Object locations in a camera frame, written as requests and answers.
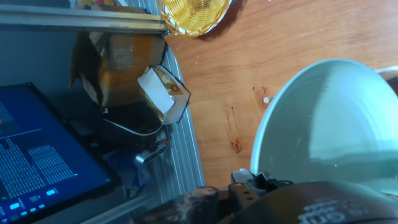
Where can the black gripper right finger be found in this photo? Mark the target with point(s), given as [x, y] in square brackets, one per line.
[244, 189]

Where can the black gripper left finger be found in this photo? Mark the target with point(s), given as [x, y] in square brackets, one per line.
[186, 208]

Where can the light green dish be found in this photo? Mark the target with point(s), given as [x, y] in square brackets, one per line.
[326, 124]

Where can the small white gold box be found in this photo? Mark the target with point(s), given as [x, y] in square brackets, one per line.
[155, 90]

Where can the glossy brown wooden board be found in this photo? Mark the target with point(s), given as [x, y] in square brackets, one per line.
[280, 46]

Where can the brown taped cardboard box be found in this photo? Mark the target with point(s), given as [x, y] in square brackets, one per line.
[124, 59]

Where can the aluminium frame bar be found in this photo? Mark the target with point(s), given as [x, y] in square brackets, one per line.
[118, 208]

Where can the long frame pole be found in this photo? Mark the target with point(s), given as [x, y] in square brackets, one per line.
[77, 20]

